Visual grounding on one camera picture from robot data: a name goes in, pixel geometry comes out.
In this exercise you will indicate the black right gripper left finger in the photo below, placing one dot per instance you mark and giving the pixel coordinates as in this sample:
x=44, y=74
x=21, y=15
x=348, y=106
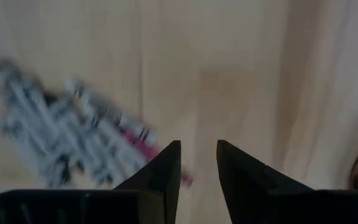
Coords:
x=104, y=208

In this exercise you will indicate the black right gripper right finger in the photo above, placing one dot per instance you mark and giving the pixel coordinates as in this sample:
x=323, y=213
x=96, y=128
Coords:
x=275, y=205

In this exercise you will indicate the magenta crayon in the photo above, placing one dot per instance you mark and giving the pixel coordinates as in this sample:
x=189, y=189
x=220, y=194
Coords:
x=141, y=144

